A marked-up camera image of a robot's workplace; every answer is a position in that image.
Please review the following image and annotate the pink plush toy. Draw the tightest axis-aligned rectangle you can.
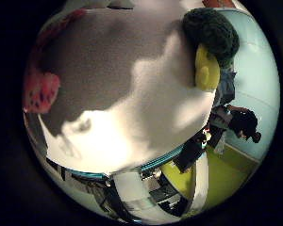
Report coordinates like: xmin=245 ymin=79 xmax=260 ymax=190
xmin=22 ymin=8 xmax=88 ymax=115

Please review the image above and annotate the person with dark hair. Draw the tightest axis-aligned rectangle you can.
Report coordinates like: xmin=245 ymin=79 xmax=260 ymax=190
xmin=208 ymin=104 xmax=262 ymax=157

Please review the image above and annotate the black stand equipment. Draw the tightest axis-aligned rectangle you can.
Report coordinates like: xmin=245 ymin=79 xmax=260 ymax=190
xmin=172 ymin=130 xmax=209 ymax=174

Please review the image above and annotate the green and yellow broccoli plush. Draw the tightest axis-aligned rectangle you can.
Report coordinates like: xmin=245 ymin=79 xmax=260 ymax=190
xmin=181 ymin=7 xmax=241 ymax=92

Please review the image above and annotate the white table leg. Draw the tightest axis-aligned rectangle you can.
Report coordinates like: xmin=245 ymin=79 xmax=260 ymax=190
xmin=112 ymin=171 xmax=168 ymax=222
xmin=190 ymin=153 xmax=209 ymax=212

